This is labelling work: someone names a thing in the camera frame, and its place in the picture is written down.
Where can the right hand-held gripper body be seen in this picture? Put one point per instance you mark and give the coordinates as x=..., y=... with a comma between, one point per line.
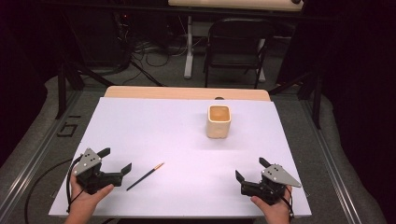
x=269, y=186

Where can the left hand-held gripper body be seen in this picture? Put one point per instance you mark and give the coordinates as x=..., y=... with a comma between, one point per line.
x=93, y=179

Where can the dark pencil with orange end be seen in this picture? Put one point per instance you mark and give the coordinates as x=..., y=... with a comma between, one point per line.
x=144, y=176

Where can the cream square cup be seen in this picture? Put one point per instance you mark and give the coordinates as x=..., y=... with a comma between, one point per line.
x=218, y=124

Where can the person's left hand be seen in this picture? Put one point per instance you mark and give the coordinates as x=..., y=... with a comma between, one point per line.
x=84, y=202

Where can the person's right hand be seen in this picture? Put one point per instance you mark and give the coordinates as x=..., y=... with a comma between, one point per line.
x=275, y=211

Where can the white board sheet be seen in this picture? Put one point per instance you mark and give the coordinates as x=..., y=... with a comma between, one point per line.
x=174, y=137

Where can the black metal stand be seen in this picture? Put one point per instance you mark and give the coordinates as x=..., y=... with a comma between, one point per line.
x=61, y=90
x=317, y=99

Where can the black folding chair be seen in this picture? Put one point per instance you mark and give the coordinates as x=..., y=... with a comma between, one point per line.
x=238, y=46

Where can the white desk leg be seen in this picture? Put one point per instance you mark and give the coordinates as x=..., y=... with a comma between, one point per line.
x=188, y=53

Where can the beige desk top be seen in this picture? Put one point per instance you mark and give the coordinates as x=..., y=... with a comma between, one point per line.
x=233, y=4

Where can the aluminium floor rail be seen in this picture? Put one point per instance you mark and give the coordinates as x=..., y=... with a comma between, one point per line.
x=34, y=155
x=330, y=155

